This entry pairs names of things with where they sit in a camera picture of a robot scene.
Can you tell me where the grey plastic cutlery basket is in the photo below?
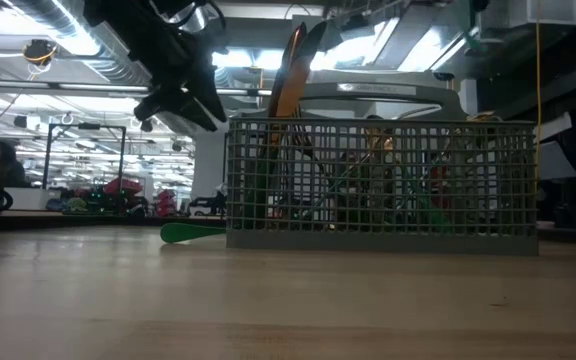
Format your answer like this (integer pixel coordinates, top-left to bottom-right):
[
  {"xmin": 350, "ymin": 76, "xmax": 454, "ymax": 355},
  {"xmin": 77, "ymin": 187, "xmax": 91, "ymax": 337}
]
[{"xmin": 224, "ymin": 68, "xmax": 540, "ymax": 257}]

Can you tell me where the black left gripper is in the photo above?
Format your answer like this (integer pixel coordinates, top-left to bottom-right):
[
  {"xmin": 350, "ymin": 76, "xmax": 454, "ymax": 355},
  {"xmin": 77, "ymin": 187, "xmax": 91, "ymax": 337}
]
[{"xmin": 82, "ymin": 0, "xmax": 229, "ymax": 132}]

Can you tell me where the person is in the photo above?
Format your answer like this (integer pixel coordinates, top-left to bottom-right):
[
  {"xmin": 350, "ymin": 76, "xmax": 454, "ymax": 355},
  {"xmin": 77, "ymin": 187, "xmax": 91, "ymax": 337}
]
[{"xmin": 0, "ymin": 138, "xmax": 28, "ymax": 190}]

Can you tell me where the black metal table frame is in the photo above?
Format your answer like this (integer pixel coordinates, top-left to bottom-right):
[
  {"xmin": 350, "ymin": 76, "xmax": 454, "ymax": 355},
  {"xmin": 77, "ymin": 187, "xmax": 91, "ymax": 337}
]
[{"xmin": 0, "ymin": 209, "xmax": 576, "ymax": 247}]

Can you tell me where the yellow hanging cable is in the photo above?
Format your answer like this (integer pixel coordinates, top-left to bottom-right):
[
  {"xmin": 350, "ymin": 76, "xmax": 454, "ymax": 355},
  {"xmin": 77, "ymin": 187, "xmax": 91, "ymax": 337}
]
[{"xmin": 532, "ymin": 0, "xmax": 544, "ymax": 194}]

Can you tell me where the long ceiling light bar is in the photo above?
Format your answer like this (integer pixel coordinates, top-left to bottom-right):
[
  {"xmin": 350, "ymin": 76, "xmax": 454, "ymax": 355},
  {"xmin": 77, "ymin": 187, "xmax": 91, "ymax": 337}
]
[{"xmin": 0, "ymin": 78, "xmax": 274, "ymax": 99}]

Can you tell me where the white panel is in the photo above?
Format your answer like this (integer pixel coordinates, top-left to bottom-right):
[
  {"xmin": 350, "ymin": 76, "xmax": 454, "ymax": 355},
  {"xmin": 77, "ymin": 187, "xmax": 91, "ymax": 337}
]
[{"xmin": 539, "ymin": 112, "xmax": 576, "ymax": 182}]

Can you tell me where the gold fork green handle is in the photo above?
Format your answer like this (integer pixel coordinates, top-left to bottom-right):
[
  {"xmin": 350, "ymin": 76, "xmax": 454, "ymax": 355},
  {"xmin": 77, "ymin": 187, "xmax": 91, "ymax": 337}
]
[{"xmin": 159, "ymin": 221, "xmax": 228, "ymax": 245}]

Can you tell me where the red bag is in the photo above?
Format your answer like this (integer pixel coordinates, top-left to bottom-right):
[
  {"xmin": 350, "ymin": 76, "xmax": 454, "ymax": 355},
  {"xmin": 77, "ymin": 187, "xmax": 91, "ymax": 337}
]
[{"xmin": 102, "ymin": 177, "xmax": 144, "ymax": 199}]

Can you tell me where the white ceiling unit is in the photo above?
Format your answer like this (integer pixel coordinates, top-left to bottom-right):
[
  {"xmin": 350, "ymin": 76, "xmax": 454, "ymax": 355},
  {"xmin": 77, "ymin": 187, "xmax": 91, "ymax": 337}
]
[{"xmin": 477, "ymin": 0, "xmax": 576, "ymax": 29}]

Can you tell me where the white column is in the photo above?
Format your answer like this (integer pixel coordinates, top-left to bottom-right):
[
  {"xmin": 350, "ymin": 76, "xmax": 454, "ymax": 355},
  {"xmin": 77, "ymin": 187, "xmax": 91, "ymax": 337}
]
[{"xmin": 191, "ymin": 127, "xmax": 229, "ymax": 201}]

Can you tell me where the black round ceiling fixture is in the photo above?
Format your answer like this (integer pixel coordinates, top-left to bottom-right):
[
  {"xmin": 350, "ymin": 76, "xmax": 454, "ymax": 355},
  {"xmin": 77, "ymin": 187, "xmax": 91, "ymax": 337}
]
[{"xmin": 21, "ymin": 38, "xmax": 59, "ymax": 69}]

